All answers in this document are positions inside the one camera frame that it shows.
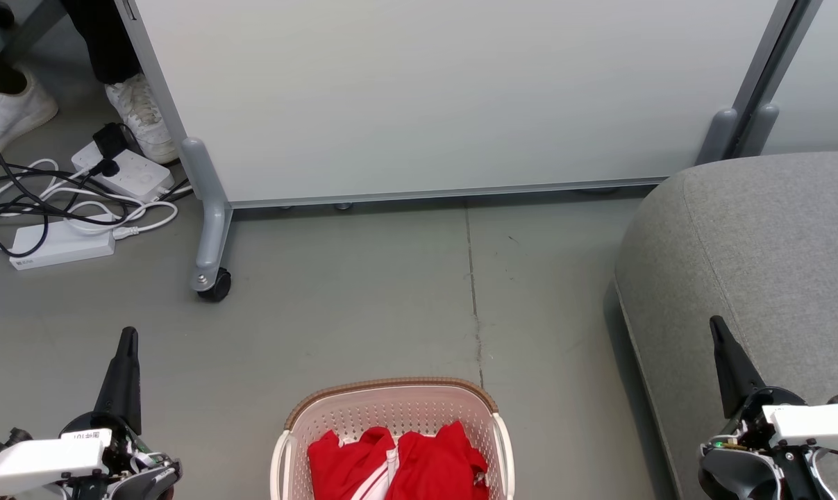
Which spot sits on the grey chair base leg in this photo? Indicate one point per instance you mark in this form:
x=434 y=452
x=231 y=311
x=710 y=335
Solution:
x=33 y=28

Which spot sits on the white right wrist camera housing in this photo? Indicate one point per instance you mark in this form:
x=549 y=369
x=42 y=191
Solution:
x=821 y=423

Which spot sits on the white partition panel grey frame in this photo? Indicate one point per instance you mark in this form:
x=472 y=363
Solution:
x=460 y=90
x=821 y=83

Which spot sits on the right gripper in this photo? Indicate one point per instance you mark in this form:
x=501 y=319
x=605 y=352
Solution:
x=738 y=472

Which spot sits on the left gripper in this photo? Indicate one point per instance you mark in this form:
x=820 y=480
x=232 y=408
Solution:
x=148 y=479

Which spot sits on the grey fabric sofa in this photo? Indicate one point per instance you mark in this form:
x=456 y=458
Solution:
x=773 y=243

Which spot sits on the white long power strip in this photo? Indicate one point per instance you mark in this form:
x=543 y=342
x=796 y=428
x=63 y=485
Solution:
x=57 y=246

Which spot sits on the black plug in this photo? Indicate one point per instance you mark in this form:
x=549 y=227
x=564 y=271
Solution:
x=106 y=168

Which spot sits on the white sneaker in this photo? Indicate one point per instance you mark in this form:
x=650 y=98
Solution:
x=9 y=111
x=141 y=114

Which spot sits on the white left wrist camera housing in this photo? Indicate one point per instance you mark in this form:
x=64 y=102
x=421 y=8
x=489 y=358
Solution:
x=37 y=462

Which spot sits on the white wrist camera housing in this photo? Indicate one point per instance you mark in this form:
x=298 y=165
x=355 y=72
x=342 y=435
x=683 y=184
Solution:
x=821 y=423
x=37 y=462

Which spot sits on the red white-striped garment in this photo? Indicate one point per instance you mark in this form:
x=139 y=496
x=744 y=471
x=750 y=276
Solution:
x=339 y=465
x=436 y=465

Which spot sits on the pink perforated laundry basket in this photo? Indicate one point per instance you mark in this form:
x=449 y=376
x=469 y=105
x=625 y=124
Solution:
x=363 y=417

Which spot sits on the short grey partition foot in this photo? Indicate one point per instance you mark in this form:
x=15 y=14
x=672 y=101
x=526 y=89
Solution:
x=762 y=128
x=718 y=135

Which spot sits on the black power adapter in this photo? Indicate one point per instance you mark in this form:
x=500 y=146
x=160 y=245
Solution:
x=110 y=139

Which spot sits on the black caster wheel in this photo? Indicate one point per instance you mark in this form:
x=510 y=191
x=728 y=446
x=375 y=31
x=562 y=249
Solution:
x=217 y=288

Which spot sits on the white square power strip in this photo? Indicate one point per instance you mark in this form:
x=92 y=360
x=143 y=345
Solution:
x=137 y=177

